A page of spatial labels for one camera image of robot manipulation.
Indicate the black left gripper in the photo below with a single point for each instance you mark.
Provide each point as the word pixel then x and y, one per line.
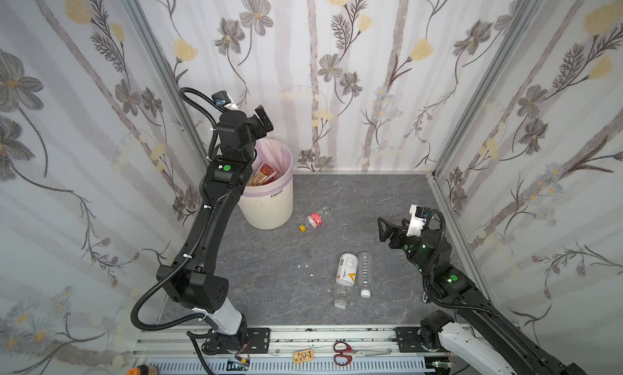
pixel 255 124

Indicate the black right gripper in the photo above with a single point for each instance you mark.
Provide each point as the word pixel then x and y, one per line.
pixel 394 234

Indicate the clear ribbed bottle white cap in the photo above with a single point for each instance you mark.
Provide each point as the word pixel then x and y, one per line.
pixel 365 274

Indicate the yellow tea bottle red label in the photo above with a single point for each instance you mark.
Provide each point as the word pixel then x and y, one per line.
pixel 264 175

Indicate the small bottle yellow cap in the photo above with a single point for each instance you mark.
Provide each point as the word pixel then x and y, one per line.
pixel 314 220

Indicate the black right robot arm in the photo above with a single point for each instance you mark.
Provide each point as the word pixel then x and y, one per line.
pixel 466 323

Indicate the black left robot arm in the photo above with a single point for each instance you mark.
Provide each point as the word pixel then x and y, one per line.
pixel 190 279

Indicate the purple plastic bin liner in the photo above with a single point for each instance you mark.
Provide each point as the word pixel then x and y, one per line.
pixel 280 158

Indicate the cream plastic trash bin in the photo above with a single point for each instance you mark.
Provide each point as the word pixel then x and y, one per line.
pixel 268 212

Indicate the clear bottle white yellow label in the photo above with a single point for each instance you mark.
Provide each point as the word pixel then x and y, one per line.
pixel 345 280

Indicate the yellow tag card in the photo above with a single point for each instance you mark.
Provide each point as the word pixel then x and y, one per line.
pixel 303 356

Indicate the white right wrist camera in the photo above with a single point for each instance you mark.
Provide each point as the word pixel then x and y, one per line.
pixel 418 217

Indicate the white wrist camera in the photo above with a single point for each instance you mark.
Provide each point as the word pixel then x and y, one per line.
pixel 223 101
pixel 418 217

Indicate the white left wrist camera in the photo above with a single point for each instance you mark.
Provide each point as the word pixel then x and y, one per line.
pixel 223 101

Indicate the red handled scissors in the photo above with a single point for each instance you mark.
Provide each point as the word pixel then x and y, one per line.
pixel 344 353

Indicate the white perforated cable duct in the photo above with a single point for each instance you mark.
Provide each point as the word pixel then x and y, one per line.
pixel 323 365

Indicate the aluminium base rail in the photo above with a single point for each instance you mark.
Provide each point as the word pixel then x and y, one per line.
pixel 281 342

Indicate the orange black tool handle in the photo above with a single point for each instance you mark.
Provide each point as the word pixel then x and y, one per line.
pixel 143 370

